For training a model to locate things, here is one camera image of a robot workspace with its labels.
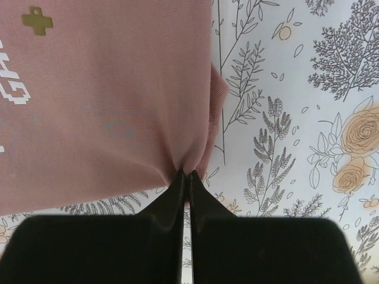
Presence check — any floral table mat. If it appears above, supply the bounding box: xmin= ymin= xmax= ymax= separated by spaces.
xmin=0 ymin=0 xmax=379 ymax=284

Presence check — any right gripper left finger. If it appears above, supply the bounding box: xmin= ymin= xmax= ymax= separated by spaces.
xmin=1 ymin=171 xmax=185 ymax=283

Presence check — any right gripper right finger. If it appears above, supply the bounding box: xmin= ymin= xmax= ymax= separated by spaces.
xmin=188 ymin=172 xmax=361 ymax=284

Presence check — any pink t shirt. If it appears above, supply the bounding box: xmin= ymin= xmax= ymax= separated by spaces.
xmin=1 ymin=1 xmax=228 ymax=215

